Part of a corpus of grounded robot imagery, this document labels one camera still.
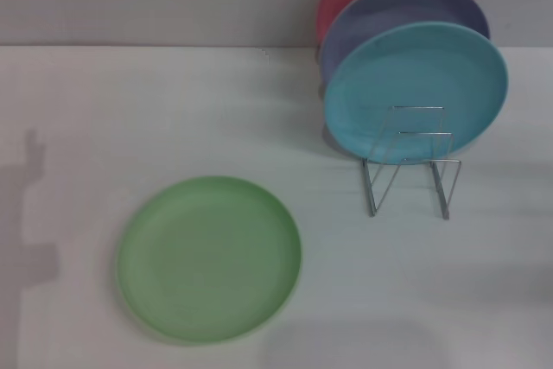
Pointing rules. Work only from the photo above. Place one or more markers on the green plastic plate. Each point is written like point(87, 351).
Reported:
point(209, 261)

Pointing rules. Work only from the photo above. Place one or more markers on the purple plastic plate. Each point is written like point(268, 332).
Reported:
point(389, 10)

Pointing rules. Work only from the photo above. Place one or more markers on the light blue plastic plate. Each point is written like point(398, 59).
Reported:
point(415, 71)

